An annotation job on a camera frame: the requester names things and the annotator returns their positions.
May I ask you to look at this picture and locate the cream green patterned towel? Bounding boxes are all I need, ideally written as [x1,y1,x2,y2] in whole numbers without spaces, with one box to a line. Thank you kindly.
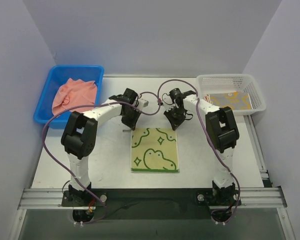
[130,128,179,173]

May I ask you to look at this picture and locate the pink towel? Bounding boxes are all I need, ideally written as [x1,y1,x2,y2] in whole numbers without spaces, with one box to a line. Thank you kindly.
[51,78,98,116]

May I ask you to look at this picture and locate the yellow patterned towel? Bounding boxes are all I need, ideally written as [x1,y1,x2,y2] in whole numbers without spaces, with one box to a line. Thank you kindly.
[209,91,253,110]

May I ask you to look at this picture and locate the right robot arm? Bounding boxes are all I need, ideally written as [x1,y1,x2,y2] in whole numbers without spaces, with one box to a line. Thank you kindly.
[161,90,240,203]

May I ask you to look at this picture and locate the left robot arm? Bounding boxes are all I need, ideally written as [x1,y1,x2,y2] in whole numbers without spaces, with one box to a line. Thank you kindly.
[61,88,149,201]

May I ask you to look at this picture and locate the white perforated plastic basket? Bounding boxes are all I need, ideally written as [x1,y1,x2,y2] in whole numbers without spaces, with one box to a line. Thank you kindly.
[196,74,266,116]

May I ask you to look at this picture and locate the blue plastic bin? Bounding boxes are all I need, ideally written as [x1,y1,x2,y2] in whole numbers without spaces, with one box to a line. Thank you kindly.
[33,64,104,125]

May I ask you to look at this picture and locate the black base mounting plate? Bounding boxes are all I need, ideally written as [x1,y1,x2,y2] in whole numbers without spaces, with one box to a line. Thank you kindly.
[66,188,241,223]

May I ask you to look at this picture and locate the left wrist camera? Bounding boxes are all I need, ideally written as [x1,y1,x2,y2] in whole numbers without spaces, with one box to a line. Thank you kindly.
[137,98,149,110]

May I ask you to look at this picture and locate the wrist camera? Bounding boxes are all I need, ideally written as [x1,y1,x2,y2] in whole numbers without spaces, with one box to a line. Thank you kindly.
[168,88,195,102]
[137,98,149,110]

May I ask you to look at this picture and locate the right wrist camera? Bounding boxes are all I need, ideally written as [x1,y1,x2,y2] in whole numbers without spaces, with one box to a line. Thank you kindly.
[168,88,195,102]

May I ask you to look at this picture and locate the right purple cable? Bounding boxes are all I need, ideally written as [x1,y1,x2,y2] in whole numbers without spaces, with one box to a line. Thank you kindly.
[157,79,241,222]

